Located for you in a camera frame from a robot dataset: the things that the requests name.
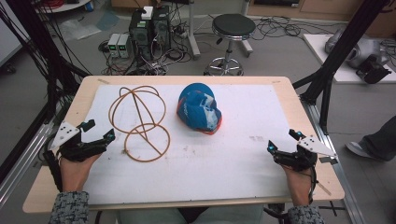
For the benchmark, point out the person's left hand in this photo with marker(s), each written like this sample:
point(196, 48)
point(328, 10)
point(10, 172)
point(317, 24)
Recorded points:
point(74, 174)

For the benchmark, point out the white table mat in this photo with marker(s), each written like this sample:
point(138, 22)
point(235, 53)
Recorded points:
point(199, 168)

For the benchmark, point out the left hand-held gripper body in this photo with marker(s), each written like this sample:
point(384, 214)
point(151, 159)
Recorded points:
point(67, 133)

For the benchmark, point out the white box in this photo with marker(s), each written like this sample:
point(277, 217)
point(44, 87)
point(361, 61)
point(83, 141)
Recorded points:
point(147, 12)

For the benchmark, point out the white floor board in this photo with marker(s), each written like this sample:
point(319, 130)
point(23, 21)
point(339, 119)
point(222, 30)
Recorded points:
point(342, 74)

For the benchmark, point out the black device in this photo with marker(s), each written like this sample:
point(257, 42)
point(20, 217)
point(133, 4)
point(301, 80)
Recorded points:
point(372, 71)

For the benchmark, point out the white desk leg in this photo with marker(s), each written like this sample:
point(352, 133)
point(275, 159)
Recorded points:
point(193, 34)

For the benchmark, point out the aluminium rail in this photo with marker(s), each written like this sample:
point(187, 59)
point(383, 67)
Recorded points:
point(342, 174)
point(25, 158)

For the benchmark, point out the blue baseball cap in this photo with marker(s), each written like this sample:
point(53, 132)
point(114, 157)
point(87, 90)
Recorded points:
point(197, 109)

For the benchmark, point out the grey power supply unit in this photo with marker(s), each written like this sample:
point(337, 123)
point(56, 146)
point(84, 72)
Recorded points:
point(124, 46)
point(113, 45)

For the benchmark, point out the black round stool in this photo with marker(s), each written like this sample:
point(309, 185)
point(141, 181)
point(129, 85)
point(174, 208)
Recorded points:
point(233, 26)

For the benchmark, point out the grey robot shell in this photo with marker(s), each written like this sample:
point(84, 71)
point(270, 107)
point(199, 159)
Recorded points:
point(362, 49)

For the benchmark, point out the person's right hand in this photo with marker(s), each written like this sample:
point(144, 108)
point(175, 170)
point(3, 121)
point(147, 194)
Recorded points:
point(299, 185)

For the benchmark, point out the black computer tower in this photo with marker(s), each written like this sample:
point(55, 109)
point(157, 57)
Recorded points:
point(140, 34)
point(161, 29)

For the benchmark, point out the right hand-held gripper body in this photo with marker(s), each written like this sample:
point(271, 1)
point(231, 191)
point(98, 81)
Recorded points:
point(299, 158)

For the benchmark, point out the person's lap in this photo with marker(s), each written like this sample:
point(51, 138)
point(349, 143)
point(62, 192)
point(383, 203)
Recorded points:
point(218, 215)

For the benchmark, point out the black metal frame stand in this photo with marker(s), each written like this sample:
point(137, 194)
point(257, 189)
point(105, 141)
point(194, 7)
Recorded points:
point(339, 53)
point(37, 46)

